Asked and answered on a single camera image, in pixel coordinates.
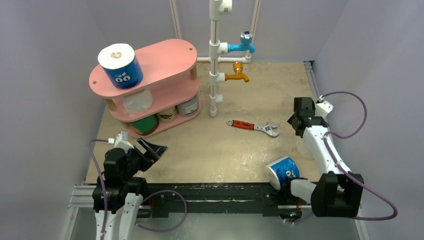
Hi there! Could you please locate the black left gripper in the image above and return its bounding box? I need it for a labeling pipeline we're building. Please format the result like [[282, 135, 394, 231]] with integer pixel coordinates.
[[120, 137, 167, 181]]

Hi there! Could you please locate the green brown roll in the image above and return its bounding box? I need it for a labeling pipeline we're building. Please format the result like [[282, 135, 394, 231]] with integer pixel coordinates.
[[129, 114, 159, 137]]

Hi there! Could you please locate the plain white toilet paper roll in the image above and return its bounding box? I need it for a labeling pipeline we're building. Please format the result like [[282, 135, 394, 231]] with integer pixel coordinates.
[[122, 88, 153, 117]]

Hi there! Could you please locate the grey toilet paper roll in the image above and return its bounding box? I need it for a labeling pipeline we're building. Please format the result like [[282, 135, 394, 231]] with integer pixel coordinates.
[[176, 94, 199, 117]]

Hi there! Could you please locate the pink three-tier shelf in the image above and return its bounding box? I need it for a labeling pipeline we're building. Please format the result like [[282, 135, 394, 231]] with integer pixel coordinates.
[[88, 38, 200, 138]]

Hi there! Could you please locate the blue toilet paper roll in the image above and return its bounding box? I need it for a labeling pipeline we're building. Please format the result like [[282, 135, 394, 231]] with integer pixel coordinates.
[[97, 43, 144, 90]]

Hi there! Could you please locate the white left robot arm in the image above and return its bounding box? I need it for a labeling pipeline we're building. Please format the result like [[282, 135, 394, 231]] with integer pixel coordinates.
[[92, 137, 168, 240]]

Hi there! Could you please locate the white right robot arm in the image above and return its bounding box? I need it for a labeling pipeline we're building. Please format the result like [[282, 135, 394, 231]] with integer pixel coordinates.
[[279, 97, 364, 218]]

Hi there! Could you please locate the orange brass faucet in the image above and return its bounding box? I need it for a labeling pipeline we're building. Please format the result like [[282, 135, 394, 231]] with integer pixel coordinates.
[[224, 62, 250, 83]]

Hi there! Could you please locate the blue plastic faucet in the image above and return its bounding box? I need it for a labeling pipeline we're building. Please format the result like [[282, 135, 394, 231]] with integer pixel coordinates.
[[227, 31, 256, 54]]

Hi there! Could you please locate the white PVC pipe stand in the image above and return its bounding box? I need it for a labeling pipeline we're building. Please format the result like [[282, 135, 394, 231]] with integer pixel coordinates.
[[168, 0, 263, 117]]

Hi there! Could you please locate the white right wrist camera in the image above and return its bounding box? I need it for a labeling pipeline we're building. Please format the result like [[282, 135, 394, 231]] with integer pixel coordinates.
[[315, 95, 334, 119]]

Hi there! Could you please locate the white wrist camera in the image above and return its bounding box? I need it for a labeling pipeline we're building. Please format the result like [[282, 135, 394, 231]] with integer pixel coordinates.
[[106, 130, 135, 153], [315, 95, 334, 119]]

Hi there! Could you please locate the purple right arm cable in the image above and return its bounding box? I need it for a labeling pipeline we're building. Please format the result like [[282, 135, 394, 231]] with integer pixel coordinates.
[[317, 91, 399, 222]]

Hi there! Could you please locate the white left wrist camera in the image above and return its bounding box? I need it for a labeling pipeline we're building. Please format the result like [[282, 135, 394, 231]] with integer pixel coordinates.
[[106, 130, 135, 153]]

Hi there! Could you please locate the red handled adjustable wrench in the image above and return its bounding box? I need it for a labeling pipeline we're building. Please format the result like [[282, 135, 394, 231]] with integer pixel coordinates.
[[226, 119, 280, 138]]

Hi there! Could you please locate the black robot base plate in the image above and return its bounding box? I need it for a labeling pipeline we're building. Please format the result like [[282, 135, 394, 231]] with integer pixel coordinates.
[[136, 182, 303, 221]]

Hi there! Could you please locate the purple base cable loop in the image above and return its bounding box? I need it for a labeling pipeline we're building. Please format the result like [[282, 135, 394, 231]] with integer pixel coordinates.
[[135, 189, 188, 233]]

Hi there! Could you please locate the aluminium frame rail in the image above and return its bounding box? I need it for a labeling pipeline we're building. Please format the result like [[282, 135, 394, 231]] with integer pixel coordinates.
[[59, 60, 370, 240]]

